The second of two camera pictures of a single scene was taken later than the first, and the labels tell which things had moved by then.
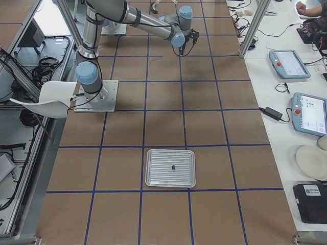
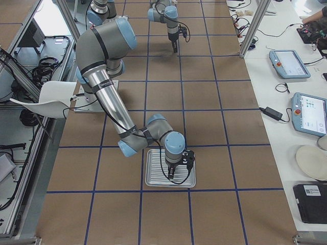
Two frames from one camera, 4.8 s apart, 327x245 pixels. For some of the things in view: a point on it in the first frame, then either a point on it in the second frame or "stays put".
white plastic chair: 54,100 stays put
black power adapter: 271,113 stays put
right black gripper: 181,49 to 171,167
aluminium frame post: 262,7 stays put
